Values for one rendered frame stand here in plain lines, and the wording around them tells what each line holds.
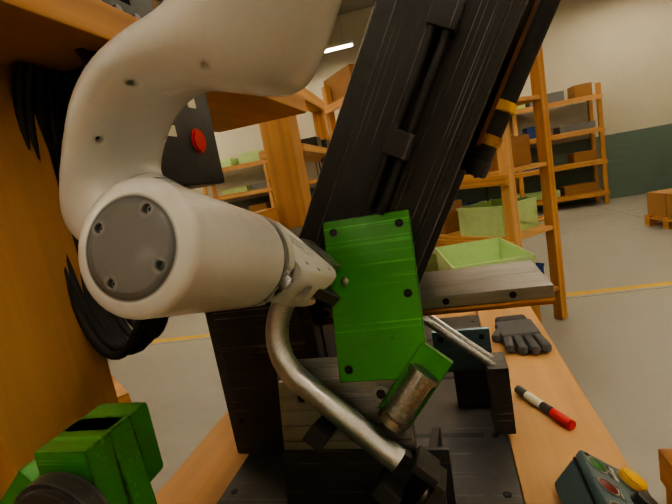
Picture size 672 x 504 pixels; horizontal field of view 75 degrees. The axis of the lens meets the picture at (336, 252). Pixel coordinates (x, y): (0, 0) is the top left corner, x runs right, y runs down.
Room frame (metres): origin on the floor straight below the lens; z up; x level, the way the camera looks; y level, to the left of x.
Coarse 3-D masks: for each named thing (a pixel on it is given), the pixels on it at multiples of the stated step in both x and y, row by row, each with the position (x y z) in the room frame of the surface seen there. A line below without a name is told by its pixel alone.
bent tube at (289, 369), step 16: (304, 240) 0.54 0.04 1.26; (272, 304) 0.54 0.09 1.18; (272, 320) 0.53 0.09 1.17; (288, 320) 0.54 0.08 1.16; (272, 336) 0.53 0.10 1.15; (288, 336) 0.54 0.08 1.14; (272, 352) 0.53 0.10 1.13; (288, 352) 0.53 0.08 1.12; (288, 368) 0.52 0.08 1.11; (288, 384) 0.51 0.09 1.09; (304, 384) 0.51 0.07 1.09; (320, 384) 0.51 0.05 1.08; (304, 400) 0.51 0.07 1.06; (320, 400) 0.49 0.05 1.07; (336, 400) 0.50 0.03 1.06; (336, 416) 0.48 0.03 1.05; (352, 416) 0.48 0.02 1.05; (352, 432) 0.48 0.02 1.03; (368, 432) 0.47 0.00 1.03; (368, 448) 0.47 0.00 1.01; (384, 448) 0.46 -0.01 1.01; (400, 448) 0.47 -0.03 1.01; (384, 464) 0.46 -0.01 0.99
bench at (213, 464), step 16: (224, 416) 0.86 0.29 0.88; (224, 432) 0.80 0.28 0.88; (208, 448) 0.75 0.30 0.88; (224, 448) 0.74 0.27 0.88; (192, 464) 0.71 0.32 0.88; (208, 464) 0.70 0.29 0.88; (224, 464) 0.69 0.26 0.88; (240, 464) 0.68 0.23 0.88; (176, 480) 0.67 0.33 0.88; (192, 480) 0.66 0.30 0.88; (208, 480) 0.66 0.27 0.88; (224, 480) 0.65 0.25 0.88; (160, 496) 0.64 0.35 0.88; (176, 496) 0.63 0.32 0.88; (192, 496) 0.62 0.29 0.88; (208, 496) 0.62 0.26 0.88
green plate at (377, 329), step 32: (352, 224) 0.57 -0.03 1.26; (384, 224) 0.55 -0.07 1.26; (352, 256) 0.56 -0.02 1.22; (384, 256) 0.54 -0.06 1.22; (352, 288) 0.55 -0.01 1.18; (384, 288) 0.54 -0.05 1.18; (416, 288) 0.52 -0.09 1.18; (352, 320) 0.54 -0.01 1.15; (384, 320) 0.53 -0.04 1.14; (416, 320) 0.52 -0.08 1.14; (352, 352) 0.53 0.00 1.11; (384, 352) 0.52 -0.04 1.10
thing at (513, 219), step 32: (352, 64) 4.44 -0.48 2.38; (544, 96) 3.13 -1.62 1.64; (544, 128) 3.11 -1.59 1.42; (512, 160) 2.93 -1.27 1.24; (544, 160) 3.13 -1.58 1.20; (512, 192) 2.92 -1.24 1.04; (544, 192) 3.15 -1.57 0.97; (448, 224) 3.58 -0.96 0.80; (480, 224) 3.19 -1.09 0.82; (512, 224) 2.91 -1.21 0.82; (544, 224) 3.21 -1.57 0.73
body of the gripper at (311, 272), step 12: (300, 240) 0.49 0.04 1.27; (300, 252) 0.42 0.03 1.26; (312, 252) 0.47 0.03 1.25; (300, 264) 0.39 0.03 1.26; (312, 264) 0.42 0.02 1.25; (324, 264) 0.46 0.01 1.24; (300, 276) 0.39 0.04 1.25; (312, 276) 0.41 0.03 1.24; (324, 276) 0.43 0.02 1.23; (300, 288) 0.40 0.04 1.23; (312, 288) 0.42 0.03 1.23; (324, 288) 0.45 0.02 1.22; (276, 300) 0.39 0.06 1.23; (288, 300) 0.40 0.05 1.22; (300, 300) 0.42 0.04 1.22; (312, 300) 0.44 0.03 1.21
